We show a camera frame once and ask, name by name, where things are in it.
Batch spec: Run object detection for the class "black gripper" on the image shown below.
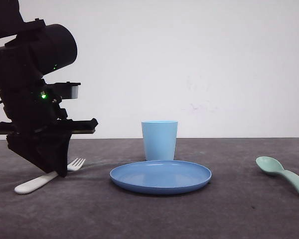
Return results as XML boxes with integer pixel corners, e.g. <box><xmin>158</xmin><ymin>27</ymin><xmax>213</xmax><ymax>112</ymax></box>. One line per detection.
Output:
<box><xmin>0</xmin><ymin>73</ymin><xmax>98</xmax><ymax>177</ymax></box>

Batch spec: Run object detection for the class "white plastic fork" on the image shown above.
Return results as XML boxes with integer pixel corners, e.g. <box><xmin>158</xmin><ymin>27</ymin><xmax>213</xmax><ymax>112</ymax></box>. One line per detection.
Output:
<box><xmin>14</xmin><ymin>158</ymin><xmax>86</xmax><ymax>195</ymax></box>

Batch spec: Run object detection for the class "light blue plastic cup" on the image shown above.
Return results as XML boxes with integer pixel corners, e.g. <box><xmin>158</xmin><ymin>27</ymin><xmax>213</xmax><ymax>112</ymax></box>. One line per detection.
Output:
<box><xmin>142</xmin><ymin>120</ymin><xmax>178</xmax><ymax>161</ymax></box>

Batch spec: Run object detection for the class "mint green plastic spoon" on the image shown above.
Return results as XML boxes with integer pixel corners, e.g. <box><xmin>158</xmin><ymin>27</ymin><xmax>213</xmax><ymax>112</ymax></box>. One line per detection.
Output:
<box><xmin>256</xmin><ymin>156</ymin><xmax>299</xmax><ymax>194</ymax></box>

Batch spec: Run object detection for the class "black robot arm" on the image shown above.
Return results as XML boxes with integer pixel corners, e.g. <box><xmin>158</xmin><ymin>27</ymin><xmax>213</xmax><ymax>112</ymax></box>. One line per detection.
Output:
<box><xmin>0</xmin><ymin>0</ymin><xmax>98</xmax><ymax>177</ymax></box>

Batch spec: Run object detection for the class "blue plastic plate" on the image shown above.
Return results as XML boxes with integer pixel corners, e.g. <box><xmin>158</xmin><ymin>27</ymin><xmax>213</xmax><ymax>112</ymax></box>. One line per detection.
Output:
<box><xmin>110</xmin><ymin>160</ymin><xmax>212</xmax><ymax>195</ymax></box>

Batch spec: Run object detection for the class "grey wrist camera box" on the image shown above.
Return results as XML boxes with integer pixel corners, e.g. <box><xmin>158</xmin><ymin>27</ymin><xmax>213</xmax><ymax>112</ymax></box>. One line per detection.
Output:
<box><xmin>48</xmin><ymin>82</ymin><xmax>81</xmax><ymax>99</ymax></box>

